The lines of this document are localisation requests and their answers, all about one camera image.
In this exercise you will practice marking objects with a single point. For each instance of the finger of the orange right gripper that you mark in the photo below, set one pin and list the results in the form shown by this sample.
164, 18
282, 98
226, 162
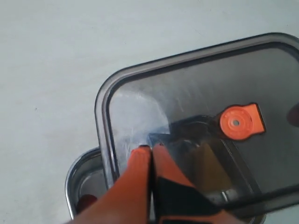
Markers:
293, 115

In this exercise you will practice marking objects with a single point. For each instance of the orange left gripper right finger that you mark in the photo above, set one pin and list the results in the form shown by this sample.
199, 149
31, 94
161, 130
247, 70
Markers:
176, 200

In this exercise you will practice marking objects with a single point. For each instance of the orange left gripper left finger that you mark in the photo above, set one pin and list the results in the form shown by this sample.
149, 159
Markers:
128, 200

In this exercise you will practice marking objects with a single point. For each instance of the dark transparent lid orange valve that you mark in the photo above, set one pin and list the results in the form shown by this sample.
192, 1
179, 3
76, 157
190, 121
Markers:
220, 111

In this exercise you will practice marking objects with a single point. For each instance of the steel two-compartment lunch box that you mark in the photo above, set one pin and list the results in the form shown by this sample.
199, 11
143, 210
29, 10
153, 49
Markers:
86, 177

